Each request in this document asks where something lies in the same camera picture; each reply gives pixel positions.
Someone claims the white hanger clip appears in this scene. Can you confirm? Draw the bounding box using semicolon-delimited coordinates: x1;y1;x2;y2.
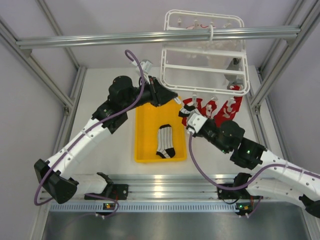
173;97;182;105

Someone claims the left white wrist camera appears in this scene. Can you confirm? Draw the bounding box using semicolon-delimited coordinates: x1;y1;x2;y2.
139;59;153;74

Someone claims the yellow plastic tray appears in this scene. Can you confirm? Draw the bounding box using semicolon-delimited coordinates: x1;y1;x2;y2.
134;100;187;164

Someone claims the red sock clipped on hanger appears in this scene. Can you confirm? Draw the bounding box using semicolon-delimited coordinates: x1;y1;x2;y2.
213;96;243;127

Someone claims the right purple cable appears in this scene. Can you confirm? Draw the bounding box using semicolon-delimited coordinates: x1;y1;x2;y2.
188;132;320;192

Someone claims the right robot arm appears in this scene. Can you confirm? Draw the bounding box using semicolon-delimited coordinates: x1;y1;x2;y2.
198;119;320;218

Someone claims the white plastic clip hanger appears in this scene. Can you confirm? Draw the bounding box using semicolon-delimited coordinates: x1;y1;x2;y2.
160;9;250;96

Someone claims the aluminium top crossbar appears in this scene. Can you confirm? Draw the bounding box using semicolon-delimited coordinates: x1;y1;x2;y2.
16;25;301;49

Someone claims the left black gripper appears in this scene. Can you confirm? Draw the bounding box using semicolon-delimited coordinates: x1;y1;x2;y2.
122;75;178;112

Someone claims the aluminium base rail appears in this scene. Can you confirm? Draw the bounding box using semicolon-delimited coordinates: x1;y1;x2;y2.
50;175;313;217

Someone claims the grey sock on hanger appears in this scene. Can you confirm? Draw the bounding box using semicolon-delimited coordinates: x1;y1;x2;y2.
223;58;241;87

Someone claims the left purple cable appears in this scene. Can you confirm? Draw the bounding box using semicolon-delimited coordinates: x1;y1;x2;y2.
33;49;146;206

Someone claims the striped black white sock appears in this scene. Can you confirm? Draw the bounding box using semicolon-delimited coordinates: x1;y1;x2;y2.
156;124;176;159

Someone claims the purple cable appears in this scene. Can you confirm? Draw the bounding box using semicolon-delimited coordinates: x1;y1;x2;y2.
33;49;146;206
188;132;320;192

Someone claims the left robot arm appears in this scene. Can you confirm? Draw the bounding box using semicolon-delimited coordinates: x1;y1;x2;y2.
34;75;178;204

